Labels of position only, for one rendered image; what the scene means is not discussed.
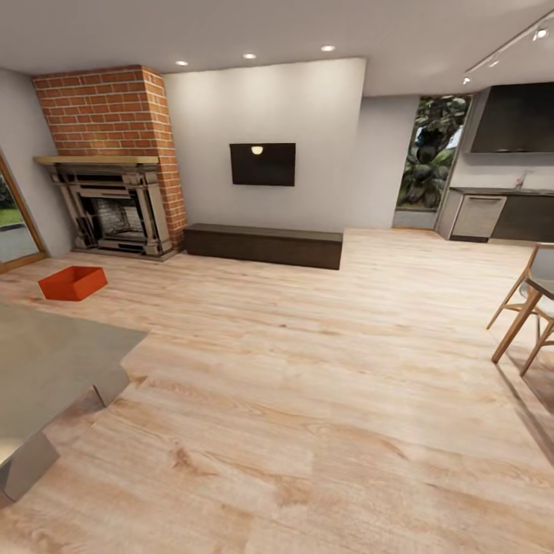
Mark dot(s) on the wall mounted tv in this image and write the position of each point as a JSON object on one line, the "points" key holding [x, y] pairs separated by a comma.
{"points": [[263, 164]]}

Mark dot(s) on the dishwasher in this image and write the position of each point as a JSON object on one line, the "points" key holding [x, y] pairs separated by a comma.
{"points": [[477, 217]]}

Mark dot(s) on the fixed window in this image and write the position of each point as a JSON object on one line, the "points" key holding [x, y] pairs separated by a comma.
{"points": [[439, 126]]}

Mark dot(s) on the breakfast table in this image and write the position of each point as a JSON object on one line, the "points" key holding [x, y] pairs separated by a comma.
{"points": [[540, 287]]}

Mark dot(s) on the wood fireplace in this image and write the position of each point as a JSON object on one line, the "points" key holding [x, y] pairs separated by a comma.
{"points": [[116, 209]]}

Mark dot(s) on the straight chair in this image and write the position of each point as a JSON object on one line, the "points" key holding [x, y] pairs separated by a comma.
{"points": [[540, 266]]}

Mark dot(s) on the coffee table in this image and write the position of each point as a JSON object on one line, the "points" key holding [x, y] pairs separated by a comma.
{"points": [[48, 361]]}

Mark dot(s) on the storage box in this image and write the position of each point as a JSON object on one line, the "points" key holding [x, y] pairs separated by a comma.
{"points": [[73, 284]]}

